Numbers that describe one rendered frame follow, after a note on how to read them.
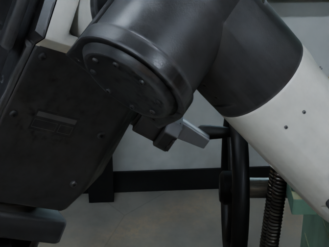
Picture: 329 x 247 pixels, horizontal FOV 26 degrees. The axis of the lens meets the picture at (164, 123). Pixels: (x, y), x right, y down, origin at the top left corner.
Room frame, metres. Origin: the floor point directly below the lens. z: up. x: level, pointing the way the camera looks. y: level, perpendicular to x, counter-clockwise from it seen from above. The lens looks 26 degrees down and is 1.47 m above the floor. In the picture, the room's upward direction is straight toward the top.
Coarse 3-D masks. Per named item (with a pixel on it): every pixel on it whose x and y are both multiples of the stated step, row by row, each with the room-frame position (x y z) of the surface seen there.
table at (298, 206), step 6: (288, 186) 0.99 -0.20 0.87; (288, 192) 0.99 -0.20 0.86; (294, 192) 0.96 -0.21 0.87; (288, 198) 0.98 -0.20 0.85; (294, 198) 0.95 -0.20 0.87; (300, 198) 0.95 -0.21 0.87; (294, 204) 0.94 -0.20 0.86; (300, 204) 0.94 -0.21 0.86; (306, 204) 0.94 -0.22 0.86; (294, 210) 0.94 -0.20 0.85; (300, 210) 0.94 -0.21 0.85; (306, 210) 0.94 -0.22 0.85; (312, 210) 0.94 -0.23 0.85
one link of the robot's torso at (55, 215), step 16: (0, 208) 0.63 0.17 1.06; (16, 208) 0.63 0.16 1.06; (32, 208) 0.65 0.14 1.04; (0, 224) 0.62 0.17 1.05; (16, 224) 0.63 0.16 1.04; (32, 224) 0.63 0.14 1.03; (48, 224) 0.64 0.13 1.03; (64, 224) 0.65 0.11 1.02; (16, 240) 0.69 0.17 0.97; (32, 240) 0.63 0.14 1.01; (48, 240) 0.64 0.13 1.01
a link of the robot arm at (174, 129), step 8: (136, 112) 1.02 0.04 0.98; (136, 120) 1.02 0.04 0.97; (144, 120) 1.01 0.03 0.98; (136, 128) 1.01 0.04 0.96; (144, 128) 1.01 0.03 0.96; (152, 128) 1.01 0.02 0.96; (160, 128) 1.00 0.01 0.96; (168, 128) 0.99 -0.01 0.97; (176, 128) 1.00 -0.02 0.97; (144, 136) 1.01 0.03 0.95; (152, 136) 1.01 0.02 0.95; (160, 136) 0.99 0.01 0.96; (168, 136) 0.99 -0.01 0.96; (176, 136) 0.99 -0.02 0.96; (160, 144) 0.99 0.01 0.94; (168, 144) 0.99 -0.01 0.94
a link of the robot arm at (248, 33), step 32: (128, 0) 0.50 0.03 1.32; (160, 0) 0.49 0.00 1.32; (192, 0) 0.50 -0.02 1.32; (224, 0) 0.51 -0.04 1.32; (256, 0) 0.53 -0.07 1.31; (160, 32) 0.47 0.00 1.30; (192, 32) 0.48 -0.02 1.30; (224, 32) 0.50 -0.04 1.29; (256, 32) 0.51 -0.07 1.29; (288, 32) 0.54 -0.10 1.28; (192, 64) 0.48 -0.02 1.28; (224, 64) 0.51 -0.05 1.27; (256, 64) 0.51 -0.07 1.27; (288, 64) 0.52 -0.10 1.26; (224, 96) 0.52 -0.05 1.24; (256, 96) 0.51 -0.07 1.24
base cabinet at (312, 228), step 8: (304, 216) 1.28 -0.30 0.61; (312, 216) 1.21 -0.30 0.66; (304, 224) 1.27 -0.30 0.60; (312, 224) 1.20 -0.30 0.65; (320, 224) 1.13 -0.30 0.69; (304, 232) 1.26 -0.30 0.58; (312, 232) 1.19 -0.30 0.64; (320, 232) 1.13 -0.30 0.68; (304, 240) 1.25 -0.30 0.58; (312, 240) 1.18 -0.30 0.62; (320, 240) 1.12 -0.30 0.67; (328, 240) 1.06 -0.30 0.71
